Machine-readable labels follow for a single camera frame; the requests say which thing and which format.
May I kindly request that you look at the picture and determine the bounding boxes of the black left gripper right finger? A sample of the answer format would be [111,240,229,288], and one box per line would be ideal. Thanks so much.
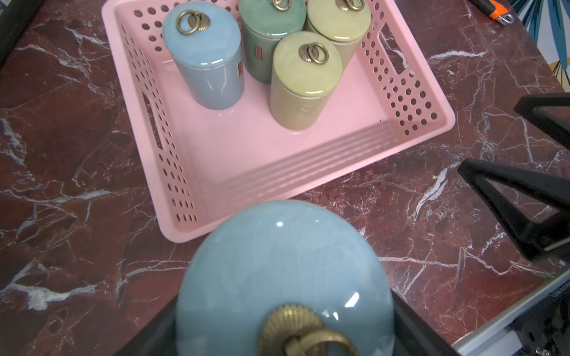
[392,292,460,356]

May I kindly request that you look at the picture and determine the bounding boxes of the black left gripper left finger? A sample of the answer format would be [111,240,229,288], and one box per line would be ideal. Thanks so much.
[115,297,178,356]

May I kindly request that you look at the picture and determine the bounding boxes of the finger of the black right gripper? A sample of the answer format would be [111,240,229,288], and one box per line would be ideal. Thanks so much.
[458,159,569,263]
[514,93,569,149]

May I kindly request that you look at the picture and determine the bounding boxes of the blue front tea canister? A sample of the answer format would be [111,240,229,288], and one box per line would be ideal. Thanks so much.
[175,200,396,355]

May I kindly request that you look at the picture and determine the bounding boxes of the blue tea canister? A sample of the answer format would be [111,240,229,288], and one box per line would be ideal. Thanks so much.
[163,1,244,110]
[175,200,396,355]

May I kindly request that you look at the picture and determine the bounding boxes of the pink perforated plastic basket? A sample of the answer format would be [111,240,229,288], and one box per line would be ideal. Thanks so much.
[102,1,456,243]

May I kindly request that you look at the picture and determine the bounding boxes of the yellow-green front tea canister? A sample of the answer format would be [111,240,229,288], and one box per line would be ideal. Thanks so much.
[270,31,343,131]

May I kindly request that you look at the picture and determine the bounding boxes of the yellow-green tea canister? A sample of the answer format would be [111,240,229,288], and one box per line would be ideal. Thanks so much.
[305,0,372,70]
[270,31,343,131]

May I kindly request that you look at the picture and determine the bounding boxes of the yellow-green rear tea canister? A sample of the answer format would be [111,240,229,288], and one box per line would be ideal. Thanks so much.
[305,0,372,70]

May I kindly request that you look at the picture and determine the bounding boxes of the dark green rear tea canister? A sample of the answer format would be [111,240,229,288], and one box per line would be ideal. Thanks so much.
[238,0,307,84]

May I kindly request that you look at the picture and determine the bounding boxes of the blue rear tea canister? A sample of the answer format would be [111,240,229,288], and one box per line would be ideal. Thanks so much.
[163,1,244,110]

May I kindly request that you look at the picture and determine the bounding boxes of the yellow black toolbox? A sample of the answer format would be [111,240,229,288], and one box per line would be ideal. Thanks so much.
[0,0,44,68]

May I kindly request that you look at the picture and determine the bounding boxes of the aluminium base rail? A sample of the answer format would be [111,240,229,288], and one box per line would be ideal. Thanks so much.
[453,271,569,355]

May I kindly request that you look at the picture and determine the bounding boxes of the orange handled adjustable wrench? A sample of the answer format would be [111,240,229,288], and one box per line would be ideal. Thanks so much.
[469,0,514,25]

